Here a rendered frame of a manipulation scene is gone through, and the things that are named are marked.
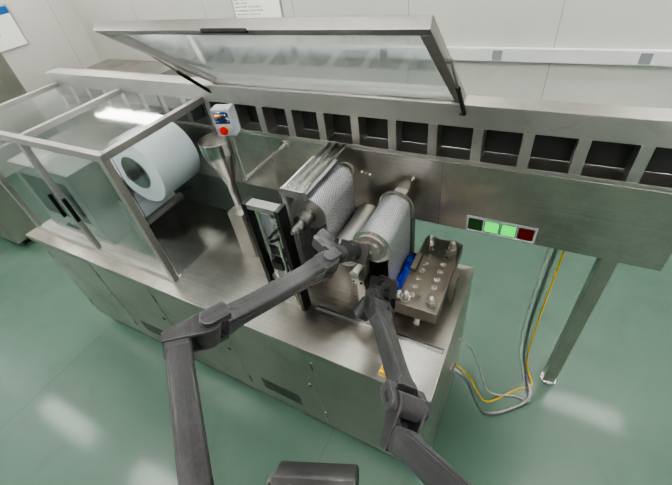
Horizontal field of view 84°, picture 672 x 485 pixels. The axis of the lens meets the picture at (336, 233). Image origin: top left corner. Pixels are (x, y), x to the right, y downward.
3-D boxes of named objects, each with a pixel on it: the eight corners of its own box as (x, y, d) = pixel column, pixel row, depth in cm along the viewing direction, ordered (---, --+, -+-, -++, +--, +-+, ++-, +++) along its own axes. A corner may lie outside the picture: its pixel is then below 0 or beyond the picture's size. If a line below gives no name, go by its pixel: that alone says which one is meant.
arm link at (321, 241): (324, 281, 112) (330, 261, 106) (296, 258, 116) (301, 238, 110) (348, 262, 120) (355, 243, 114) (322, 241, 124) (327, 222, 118)
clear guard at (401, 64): (105, 30, 122) (106, 28, 122) (216, 80, 167) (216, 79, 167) (422, 28, 78) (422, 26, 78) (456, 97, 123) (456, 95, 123)
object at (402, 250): (388, 292, 148) (387, 259, 136) (408, 253, 163) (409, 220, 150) (389, 293, 147) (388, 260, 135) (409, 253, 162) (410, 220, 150)
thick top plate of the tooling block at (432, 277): (395, 311, 146) (394, 301, 142) (426, 245, 172) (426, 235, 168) (435, 324, 140) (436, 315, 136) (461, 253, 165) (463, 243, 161)
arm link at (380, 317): (435, 412, 88) (396, 398, 85) (420, 428, 90) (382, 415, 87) (394, 302, 127) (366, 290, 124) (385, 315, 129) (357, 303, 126)
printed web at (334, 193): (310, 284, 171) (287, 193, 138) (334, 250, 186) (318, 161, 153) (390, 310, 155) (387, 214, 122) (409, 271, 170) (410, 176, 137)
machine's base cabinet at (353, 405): (104, 319, 290) (32, 237, 234) (166, 263, 331) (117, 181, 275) (423, 480, 186) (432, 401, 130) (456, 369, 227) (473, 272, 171)
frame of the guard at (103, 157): (37, 231, 231) (-54, 125, 186) (113, 181, 267) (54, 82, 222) (172, 284, 182) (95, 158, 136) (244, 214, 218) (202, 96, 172)
